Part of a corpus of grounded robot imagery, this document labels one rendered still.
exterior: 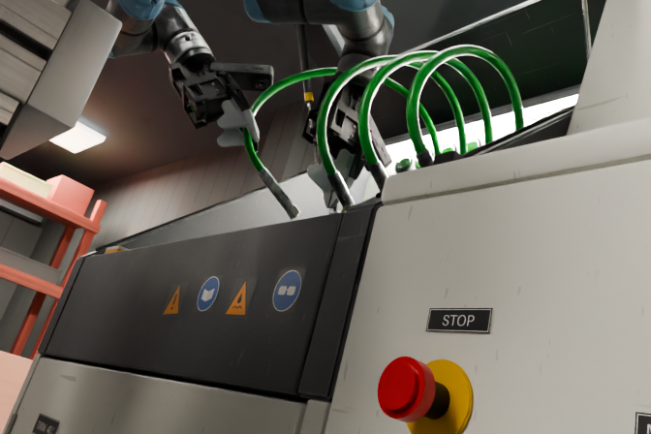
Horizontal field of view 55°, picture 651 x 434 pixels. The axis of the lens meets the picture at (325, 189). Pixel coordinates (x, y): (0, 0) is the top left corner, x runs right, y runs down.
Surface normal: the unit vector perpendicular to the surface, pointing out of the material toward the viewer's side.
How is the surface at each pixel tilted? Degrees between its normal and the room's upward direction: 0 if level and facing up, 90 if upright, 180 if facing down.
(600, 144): 90
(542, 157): 90
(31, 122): 180
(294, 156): 90
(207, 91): 77
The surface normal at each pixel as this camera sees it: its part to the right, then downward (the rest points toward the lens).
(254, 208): 0.66, -0.15
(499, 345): -0.72, -0.43
